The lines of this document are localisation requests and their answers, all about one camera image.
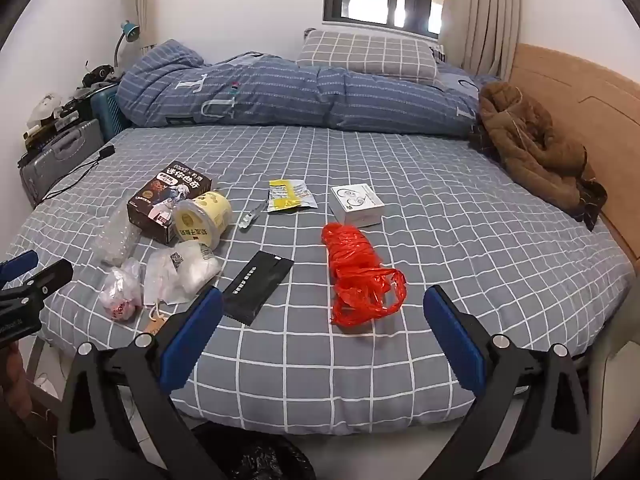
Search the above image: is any brown jacket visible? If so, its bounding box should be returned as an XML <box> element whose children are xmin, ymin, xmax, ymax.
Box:
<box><xmin>470</xmin><ymin>81</ymin><xmax>608</xmax><ymax>231</ymax></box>

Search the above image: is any brown snack box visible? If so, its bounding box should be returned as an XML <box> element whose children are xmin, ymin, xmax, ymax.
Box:
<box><xmin>126</xmin><ymin>160</ymin><xmax>213</xmax><ymax>246</ymax></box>

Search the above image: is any trash bin with black bag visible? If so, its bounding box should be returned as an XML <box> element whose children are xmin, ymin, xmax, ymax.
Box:
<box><xmin>192</xmin><ymin>422</ymin><xmax>316</xmax><ymax>480</ymax></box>

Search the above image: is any gray suitcase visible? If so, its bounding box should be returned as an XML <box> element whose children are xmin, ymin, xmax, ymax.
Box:
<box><xmin>19</xmin><ymin>119</ymin><xmax>106</xmax><ymax>208</ymax></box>

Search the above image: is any gray checked pillow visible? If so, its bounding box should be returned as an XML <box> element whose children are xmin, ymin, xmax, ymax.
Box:
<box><xmin>295</xmin><ymin>29</ymin><xmax>441</xmax><ymax>86</ymax></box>

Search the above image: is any teal desk lamp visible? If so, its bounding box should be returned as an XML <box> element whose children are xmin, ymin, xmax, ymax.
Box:
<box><xmin>112</xmin><ymin>20</ymin><xmax>142</xmax><ymax>68</ymax></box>

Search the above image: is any small silver wrapper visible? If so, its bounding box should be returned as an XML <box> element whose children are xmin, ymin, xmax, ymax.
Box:
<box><xmin>238</xmin><ymin>200</ymin><xmax>271</xmax><ymax>232</ymax></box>

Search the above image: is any crumpled clear plastic bottle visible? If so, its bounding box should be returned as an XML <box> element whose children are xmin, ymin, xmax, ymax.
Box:
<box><xmin>92</xmin><ymin>205</ymin><xmax>141</xmax><ymax>266</ymax></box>

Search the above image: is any yellow white snack wrapper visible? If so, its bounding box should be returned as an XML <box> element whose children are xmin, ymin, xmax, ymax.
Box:
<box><xmin>267</xmin><ymin>179</ymin><xmax>318</xmax><ymax>214</ymax></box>

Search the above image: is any pile of assorted clutter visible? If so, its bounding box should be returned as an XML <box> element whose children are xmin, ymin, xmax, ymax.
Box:
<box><xmin>20</xmin><ymin>62</ymin><xmax>121</xmax><ymax>151</ymax></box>

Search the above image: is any brown paper tag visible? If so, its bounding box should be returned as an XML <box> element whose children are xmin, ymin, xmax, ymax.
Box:
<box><xmin>142</xmin><ymin>300</ymin><xmax>172</xmax><ymax>336</ymax></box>

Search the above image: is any teal suitcase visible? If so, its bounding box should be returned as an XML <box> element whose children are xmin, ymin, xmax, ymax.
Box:
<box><xmin>90</xmin><ymin>82</ymin><xmax>132</xmax><ymax>143</ymax></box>

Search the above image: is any beige curtain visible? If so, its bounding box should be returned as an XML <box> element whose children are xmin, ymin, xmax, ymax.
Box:
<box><xmin>437</xmin><ymin>0</ymin><xmax>523</xmax><ymax>81</ymax></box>
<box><xmin>125</xmin><ymin>0</ymin><xmax>166</xmax><ymax>56</ymax></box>

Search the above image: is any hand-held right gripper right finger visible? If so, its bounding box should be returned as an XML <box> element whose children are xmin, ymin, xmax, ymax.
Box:
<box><xmin>422</xmin><ymin>285</ymin><xmax>593</xmax><ymax>480</ymax></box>

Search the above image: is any black foil wrapper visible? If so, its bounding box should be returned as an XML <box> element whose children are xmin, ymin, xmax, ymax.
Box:
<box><xmin>220</xmin><ymin>251</ymin><xmax>295</xmax><ymax>328</ymax></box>

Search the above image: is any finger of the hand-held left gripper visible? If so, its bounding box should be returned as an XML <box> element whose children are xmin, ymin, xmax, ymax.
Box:
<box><xmin>0</xmin><ymin>250</ymin><xmax>40</xmax><ymax>286</ymax></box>
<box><xmin>0</xmin><ymin>259</ymin><xmax>75</xmax><ymax>311</ymax></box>

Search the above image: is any gray checked bed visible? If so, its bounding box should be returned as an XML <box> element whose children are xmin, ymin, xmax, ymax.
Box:
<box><xmin>7</xmin><ymin>125</ymin><xmax>638</xmax><ymax>436</ymax></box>

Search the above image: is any white plastic bag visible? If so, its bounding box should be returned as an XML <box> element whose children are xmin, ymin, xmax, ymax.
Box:
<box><xmin>144</xmin><ymin>242</ymin><xmax>222</xmax><ymax>306</ymax></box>

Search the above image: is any person's left hand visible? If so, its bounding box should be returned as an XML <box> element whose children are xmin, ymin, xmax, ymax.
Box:
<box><xmin>0</xmin><ymin>341</ymin><xmax>33</xmax><ymax>411</ymax></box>

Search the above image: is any white cardboard box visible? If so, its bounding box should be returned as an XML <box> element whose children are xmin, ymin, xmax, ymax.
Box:
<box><xmin>329</xmin><ymin>183</ymin><xmax>386</xmax><ymax>228</ymax></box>

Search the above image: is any blue striped quilt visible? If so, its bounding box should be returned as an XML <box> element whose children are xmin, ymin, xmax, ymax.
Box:
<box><xmin>116</xmin><ymin>40</ymin><xmax>501</xmax><ymax>138</ymax></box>

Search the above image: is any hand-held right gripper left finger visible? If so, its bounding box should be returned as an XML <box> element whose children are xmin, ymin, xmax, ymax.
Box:
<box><xmin>56</xmin><ymin>286</ymin><xmax>231</xmax><ymax>480</ymax></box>

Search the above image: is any yellow plastic cup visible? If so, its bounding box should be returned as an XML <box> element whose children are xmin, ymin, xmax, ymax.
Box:
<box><xmin>172</xmin><ymin>189</ymin><xmax>233</xmax><ymax>251</ymax></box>

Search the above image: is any red plastic bag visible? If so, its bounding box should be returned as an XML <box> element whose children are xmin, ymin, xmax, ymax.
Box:
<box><xmin>321</xmin><ymin>222</ymin><xmax>407</xmax><ymax>328</ymax></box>

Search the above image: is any small pink white bag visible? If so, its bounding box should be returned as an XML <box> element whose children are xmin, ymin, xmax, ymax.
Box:
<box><xmin>100</xmin><ymin>258</ymin><xmax>143</xmax><ymax>321</ymax></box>

